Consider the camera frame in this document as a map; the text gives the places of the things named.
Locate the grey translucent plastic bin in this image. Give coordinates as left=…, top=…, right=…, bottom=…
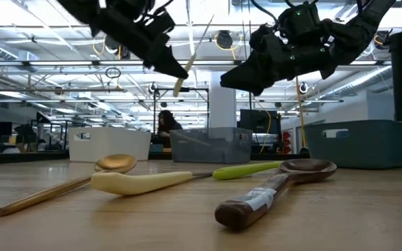
left=169, top=127, right=253, bottom=165

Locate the black rig post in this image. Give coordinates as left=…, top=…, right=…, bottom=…
left=389, top=33, right=402, bottom=121

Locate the red background object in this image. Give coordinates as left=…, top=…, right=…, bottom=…
left=281, top=131, right=292, bottom=154

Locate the green-handled knife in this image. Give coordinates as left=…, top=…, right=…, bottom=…
left=211, top=160, right=285, bottom=181

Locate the person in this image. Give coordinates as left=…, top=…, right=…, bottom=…
left=151, top=109, right=184, bottom=148

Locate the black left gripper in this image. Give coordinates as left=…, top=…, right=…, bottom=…
left=89, top=6, right=190, bottom=79

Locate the short yellow cable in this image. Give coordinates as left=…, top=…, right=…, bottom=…
left=259, top=109, right=273, bottom=155

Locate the dark wooden spoon with label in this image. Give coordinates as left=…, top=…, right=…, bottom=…
left=214, top=159, right=338, bottom=231

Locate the long yellow hanging cable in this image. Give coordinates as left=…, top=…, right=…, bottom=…
left=294, top=76, right=309, bottom=149

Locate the black monitor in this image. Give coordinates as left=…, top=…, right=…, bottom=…
left=239, top=109, right=281, bottom=135

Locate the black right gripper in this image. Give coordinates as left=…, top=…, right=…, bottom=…
left=220, top=24, right=338, bottom=97

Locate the ceiling cable reel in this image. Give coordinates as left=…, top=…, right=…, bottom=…
left=104, top=34, right=131, bottom=60
left=216, top=30, right=234, bottom=50

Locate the gold metal spoon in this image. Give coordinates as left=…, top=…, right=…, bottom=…
left=0, top=153, right=137, bottom=218

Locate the white building column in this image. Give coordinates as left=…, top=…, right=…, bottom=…
left=209, top=71, right=237, bottom=128

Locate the teal plastic bin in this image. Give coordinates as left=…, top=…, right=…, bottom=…
left=304, top=120, right=402, bottom=170

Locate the black cable loop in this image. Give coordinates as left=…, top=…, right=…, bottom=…
left=105, top=66, right=122, bottom=79

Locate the white plastic bin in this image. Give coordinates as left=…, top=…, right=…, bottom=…
left=68, top=126, right=152, bottom=163

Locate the black metal frame stand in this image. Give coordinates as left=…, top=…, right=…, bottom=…
left=153, top=87, right=211, bottom=128

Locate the long ceiling light strip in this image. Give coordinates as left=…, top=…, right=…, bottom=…
left=0, top=59, right=402, bottom=68

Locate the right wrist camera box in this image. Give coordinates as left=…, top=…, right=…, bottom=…
left=278, top=1, right=322, bottom=36

